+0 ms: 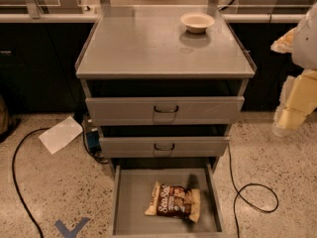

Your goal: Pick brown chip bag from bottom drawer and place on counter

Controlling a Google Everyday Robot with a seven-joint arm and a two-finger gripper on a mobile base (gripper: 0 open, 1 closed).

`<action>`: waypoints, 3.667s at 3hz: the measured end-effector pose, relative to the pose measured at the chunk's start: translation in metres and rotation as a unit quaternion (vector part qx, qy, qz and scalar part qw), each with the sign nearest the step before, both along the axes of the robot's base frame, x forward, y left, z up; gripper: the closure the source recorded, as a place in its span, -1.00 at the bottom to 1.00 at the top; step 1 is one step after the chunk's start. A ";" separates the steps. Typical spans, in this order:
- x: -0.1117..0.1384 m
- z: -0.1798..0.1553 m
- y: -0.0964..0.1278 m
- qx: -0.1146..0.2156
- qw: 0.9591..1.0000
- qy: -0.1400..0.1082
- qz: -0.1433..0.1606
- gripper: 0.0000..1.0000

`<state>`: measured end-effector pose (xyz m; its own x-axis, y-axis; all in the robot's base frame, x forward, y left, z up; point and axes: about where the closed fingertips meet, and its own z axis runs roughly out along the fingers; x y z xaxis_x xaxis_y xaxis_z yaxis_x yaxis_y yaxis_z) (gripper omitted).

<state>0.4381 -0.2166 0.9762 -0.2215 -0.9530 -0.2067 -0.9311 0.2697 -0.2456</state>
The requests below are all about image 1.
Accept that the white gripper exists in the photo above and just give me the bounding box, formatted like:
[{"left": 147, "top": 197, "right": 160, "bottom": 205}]
[{"left": 270, "top": 28, "right": 317, "bottom": 137}]

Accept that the brown sea salt chip bag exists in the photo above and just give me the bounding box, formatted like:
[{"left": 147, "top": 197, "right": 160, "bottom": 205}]
[{"left": 145, "top": 181, "right": 201, "bottom": 223}]

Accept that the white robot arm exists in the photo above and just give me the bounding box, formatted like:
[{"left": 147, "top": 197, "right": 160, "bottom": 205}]
[{"left": 270, "top": 3, "right": 317, "bottom": 137}]

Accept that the top grey drawer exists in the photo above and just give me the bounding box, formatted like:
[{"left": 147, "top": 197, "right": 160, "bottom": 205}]
[{"left": 86, "top": 96, "right": 244, "bottom": 126}]

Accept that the grey drawer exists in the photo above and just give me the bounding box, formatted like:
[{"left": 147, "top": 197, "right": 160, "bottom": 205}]
[
  {"left": 99, "top": 137, "right": 229, "bottom": 158},
  {"left": 109, "top": 166, "right": 228, "bottom": 238},
  {"left": 86, "top": 96, "right": 244, "bottom": 126}
]

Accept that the grey drawer cabinet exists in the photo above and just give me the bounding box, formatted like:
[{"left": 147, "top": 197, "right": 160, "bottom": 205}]
[{"left": 74, "top": 4, "right": 258, "bottom": 238}]

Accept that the middle grey drawer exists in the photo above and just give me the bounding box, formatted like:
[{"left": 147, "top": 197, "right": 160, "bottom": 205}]
[{"left": 99, "top": 137, "right": 229, "bottom": 158}]

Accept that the bottom grey drawer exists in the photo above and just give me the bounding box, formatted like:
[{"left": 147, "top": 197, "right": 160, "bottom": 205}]
[{"left": 109, "top": 166, "right": 228, "bottom": 238}]

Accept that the white paper bowl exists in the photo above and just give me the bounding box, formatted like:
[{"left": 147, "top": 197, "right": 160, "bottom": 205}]
[{"left": 180, "top": 13, "right": 215, "bottom": 34}]

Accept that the blue power box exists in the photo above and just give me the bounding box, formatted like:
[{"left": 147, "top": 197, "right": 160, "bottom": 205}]
[{"left": 84, "top": 116, "right": 101, "bottom": 154}]

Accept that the white paper sheet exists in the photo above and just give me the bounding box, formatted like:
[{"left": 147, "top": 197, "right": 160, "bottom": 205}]
[{"left": 39, "top": 116, "right": 83, "bottom": 155}]

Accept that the blue tape floor mark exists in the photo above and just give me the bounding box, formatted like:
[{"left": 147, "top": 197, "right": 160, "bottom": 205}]
[{"left": 53, "top": 216, "right": 91, "bottom": 238}]

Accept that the grey railing bar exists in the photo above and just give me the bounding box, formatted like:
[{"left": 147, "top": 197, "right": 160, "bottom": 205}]
[{"left": 0, "top": 14, "right": 99, "bottom": 23}]

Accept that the black cable right floor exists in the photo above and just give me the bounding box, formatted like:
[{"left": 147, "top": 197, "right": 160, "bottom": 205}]
[{"left": 227, "top": 144, "right": 280, "bottom": 238}]

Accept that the black cable floor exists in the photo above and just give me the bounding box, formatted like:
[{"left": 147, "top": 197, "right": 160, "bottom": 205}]
[
  {"left": 11, "top": 127, "right": 51, "bottom": 238},
  {"left": 227, "top": 144, "right": 280, "bottom": 238}
]

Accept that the black top drawer handle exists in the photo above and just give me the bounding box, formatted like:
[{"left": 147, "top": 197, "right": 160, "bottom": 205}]
[{"left": 154, "top": 105, "right": 179, "bottom": 114}]

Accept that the black drawer handle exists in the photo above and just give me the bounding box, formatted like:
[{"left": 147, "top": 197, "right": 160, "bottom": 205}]
[
  {"left": 154, "top": 143, "right": 174, "bottom": 151},
  {"left": 154, "top": 105, "right": 179, "bottom": 114}
]

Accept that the black middle drawer handle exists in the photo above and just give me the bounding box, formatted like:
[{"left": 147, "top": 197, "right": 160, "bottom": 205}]
[{"left": 154, "top": 143, "right": 174, "bottom": 151}]

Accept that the black cable left floor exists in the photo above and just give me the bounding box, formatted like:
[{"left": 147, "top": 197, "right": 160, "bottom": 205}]
[{"left": 11, "top": 127, "right": 51, "bottom": 238}]

